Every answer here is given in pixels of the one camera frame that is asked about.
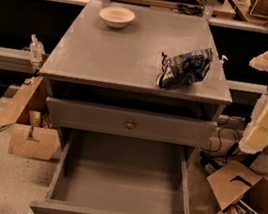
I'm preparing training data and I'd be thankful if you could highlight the blue chip bag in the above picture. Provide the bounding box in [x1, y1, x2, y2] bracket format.
[156, 48, 213, 89]

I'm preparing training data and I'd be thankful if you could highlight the closed grey top drawer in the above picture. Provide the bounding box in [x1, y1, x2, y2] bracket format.
[46, 97, 216, 147]

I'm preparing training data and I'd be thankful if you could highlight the grey drawer cabinet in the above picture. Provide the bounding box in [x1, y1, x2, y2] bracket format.
[16, 0, 245, 214]

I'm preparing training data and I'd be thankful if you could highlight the open grey middle drawer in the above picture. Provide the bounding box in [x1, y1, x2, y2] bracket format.
[30, 130, 190, 214]

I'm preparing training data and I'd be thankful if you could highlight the white pump bottle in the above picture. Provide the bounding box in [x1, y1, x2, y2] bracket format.
[219, 54, 229, 66]

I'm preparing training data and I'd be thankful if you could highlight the white bowl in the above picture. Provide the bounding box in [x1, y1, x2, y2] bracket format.
[99, 6, 135, 29]

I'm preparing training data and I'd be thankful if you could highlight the left cardboard box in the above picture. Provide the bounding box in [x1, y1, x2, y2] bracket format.
[0, 76, 61, 161]

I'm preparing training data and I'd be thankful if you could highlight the clear plastic bottle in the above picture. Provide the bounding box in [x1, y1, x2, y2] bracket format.
[29, 34, 45, 61]

